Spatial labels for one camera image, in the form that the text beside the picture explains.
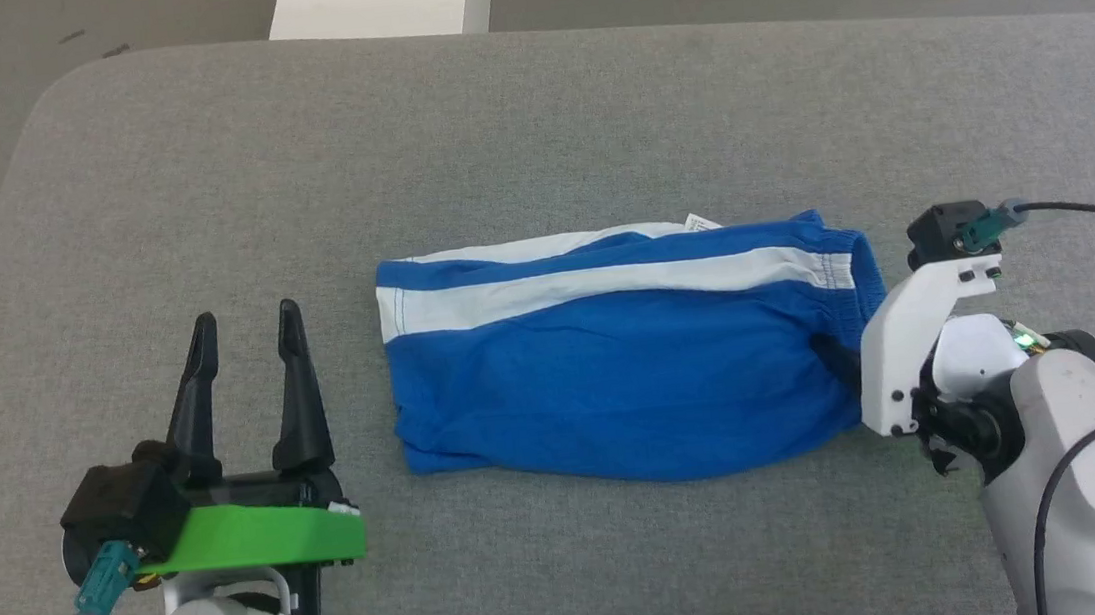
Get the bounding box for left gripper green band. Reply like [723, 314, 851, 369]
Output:
[109, 293, 371, 587]

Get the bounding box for grey fabric sofa cushion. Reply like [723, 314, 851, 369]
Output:
[0, 0, 1095, 615]

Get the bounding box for right black cable teal plug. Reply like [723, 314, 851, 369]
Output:
[958, 192, 1095, 254]

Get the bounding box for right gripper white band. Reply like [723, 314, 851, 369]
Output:
[846, 253, 1020, 442]

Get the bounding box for blue shorts with white stripe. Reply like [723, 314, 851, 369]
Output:
[371, 197, 904, 511]

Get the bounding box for white rectangular box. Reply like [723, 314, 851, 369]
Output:
[265, 0, 503, 55]

